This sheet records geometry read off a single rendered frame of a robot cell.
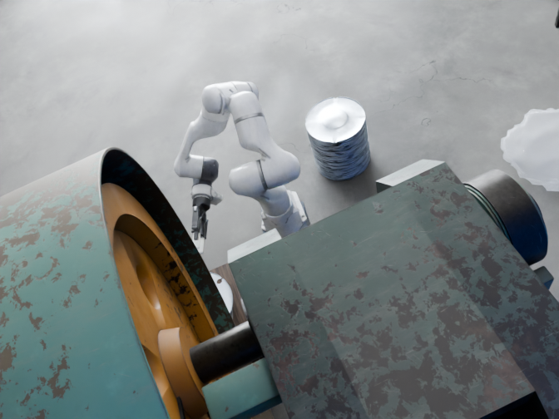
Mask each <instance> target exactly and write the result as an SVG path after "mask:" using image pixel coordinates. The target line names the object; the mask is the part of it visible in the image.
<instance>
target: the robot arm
mask: <svg viewBox="0 0 559 419"><path fill-rule="evenodd" d="M201 100H202V105H203V106H202V109H201V112H200V115H199V117H198V118H197V119H196V120H195V121H192V122H191V123H190V125H189V128H188V130H187V132H186V136H185V138H184V140H183V143H182V146H181V149H180V152H179V154H178V156H177V157H176V160H175V163H174V171H175V173H176V174H177V175H178V176H180V177H183V178H193V183H194V184H193V185H192V191H191V192H190V194H192V196H191V198H192V199H193V203H192V209H193V215H192V226H191V228H192V229H193V230H192V231H191V233H193V242H194V244H195V246H196V248H197V249H198V251H199V253H200V254H203V253H204V243H205V239H206V235H207V225H208V221H209V220H208V219H206V211H207V210H209V209H210V205H218V204H219V203H220V202H221V201H222V200H223V196H222V195H220V194H219V193H217V192H216V191H214V190H213V188H212V184H213V182H214V181H215V180H216V179H217V178H218V173H219V163H218V161H217V160H216V159H215V158H211V157H204V156H199V155H191V154H190V151H191V148H192V146H193V144H194V142H196V141H198V140H199V139H204V138H208V137H212V136H217V135H219V134H220V133H221V132H223V131H224V129H225V128H226V126H227V122H228V119H229V117H230V113H231V115H232V116H233V120H234V123H235V128H236V131H237V135H238V138H239V142H240V145H241V146H242V147H243V148H244V149H246V150H250V151H254V152H258V153H260V154H261V157H262V158H261V159H260V160H255V161H252V162H249V163H246V164H243V165H240V166H238V167H236V168H234V169H233V170H231V171H230V175H229V185H230V188H231V189H232V190H233V191H234V193H236V194H237V195H243V196H247V197H250V198H253V199H255V200H257V201H259V203H260V205H261V209H262V211H263V212H261V215H263V216H262V218H261V219H262V226H261V229H262V230H263V231H266V232H269V231H271V230H272V229H277V231H278V233H279V235H280V237H281V238H284V237H286V236H288V235H290V234H292V233H294V232H296V231H298V230H299V229H300V228H301V226H302V224H303V223H304V222H305V221H306V220H307V218H306V216H305V213H304V210H303V208H302V205H301V203H300V201H299V197H298V195H297V193H296V192H294V191H290V190H287V189H286V188H285V187H284V185H287V184H288V183H290V182H291V181H293V180H296V179H298V177H299V173H300V165H299V161H298V159H297V158H296V157H295V156H294V155H292V154H291V153H289V152H287V151H285V150H283V149H281V148H280V147H279V146H278V145H277V144H276V143H275V142H274V141H273V139H272V137H271V135H270V132H269V128H268V126H267V122H266V119H265V115H264V112H263V110H262V108H261V105H260V103H259V92H258V89H257V87H256V85H255V84H254V83H253V82H247V81H229V82H224V83H217V84H212V85H209V86H207V87H206V88H204V90H203V92H202V96H201Z"/></svg>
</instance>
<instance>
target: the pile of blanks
mask: <svg viewBox="0 0 559 419"><path fill-rule="evenodd" d="M364 117H365V116H364ZM307 134H308V137H309V143H310V145H311V149H312V151H313V154H314V162H315V164H316V167H317V169H318V170H319V172H320V174H322V175H323V176H325V177H326V178H329V179H331V180H350V179H353V178H354V176H355V177H356V176H358V175H360V174H361V173H362V172H364V170H365V169H366V168H367V166H368V165H369V162H370V149H369V136H368V127H367V124H366V117H365V122H364V125H363V127H362V128H361V130H360V131H359V132H358V133H357V134H356V135H355V136H353V137H351V138H349V139H347V140H344V141H340V142H335V141H334V143H328V142H323V141H320V140H316V139H315V138H314V137H312V136H311V135H310V134H309V132H308V131H307Z"/></svg>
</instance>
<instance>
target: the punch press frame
mask: <svg viewBox="0 0 559 419"><path fill-rule="evenodd" d="M376 187H377V194H376V195H373V196H371V197H369V198H367V199H365V200H362V201H360V202H358V203H357V204H355V205H351V206H349V207H348V208H346V209H343V210H341V211H339V212H337V213H335V214H332V215H330V216H329V217H326V218H324V219H322V220H320V221H318V222H316V223H314V224H311V225H309V226H307V227H305V228H303V229H301V230H298V231H296V232H294V233H292V234H290V235H288V236H286V237H284V238H281V237H280V235H279V233H278V231H277V229H272V230H271V231H269V232H267V233H264V234H262V235H260V236H258V237H256V238H254V239H251V240H249V241H247V242H245V243H243V244H241V245H238V246H236V247H234V248H233V249H230V250H228V251H227V253H228V265H229V267H230V271H231V273H232V275H233V277H234V280H235V283H236V285H237V288H238V289H239V292H240V296H241V299H240V300H241V304H242V307H243V309H244V312H245V316H246V319H247V321H248V324H249V325H250V329H251V331H252V333H253V335H254V337H255V341H256V342H257V344H258V346H259V349H260V351H261V353H262V355H263V357H265V359H266V362H267V363H268V366H269V368H270V371H271V374H272V376H273V379H274V381H275V385H276V386H277V389H278V391H279V394H280V397H281V399H282V402H283V403H284V408H285V410H286V412H287V414H288V417H289V419H559V302H558V301H557V300H556V299H555V297H554V296H553V295H552V293H551V292H550V291H549V290H548V288H547V287H546V286H545V284H544V283H543V282H542V281H541V280H540V279H539V278H538V276H537V275H536V274H535V273H534V271H533V270H532V269H531V267H530V266H529V265H528V264H527V262H526V261H525V260H524V258H523V257H522V256H521V255H520V254H519V253H518V252H517V250H516V249H515V248H514V247H513V245H512V244H511V243H510V241H509V240H508V239H507V237H506V236H505V235H504V234H503V232H502V231H501V230H500V229H499V228H498V227H497V226H496V224H495V223H494V222H493V221H492V219H491V218H490V217H489V215H488V214H487V213H486V211H485V210H484V209H483V208H482V206H481V205H480V204H479V203H478V202H477V201H476V200H475V198H474V197H473V196H472V194H471V193H470V192H469V191H468V189H467V188H466V187H465V185H464V184H463V183H462V182H461V180H460V179H459V178H458V177H457V176H456V175H455V174H454V172H453V171H452V170H451V168H450V167H449V166H448V164H447V163H446V162H445V161H437V160H420V161H418V162H416V163H414V164H411V165H409V166H407V167H405V168H403V169H401V170H398V171H396V172H394V173H392V174H391V175H388V176H385V177H383V178H382V179H380V180H377V181H376Z"/></svg>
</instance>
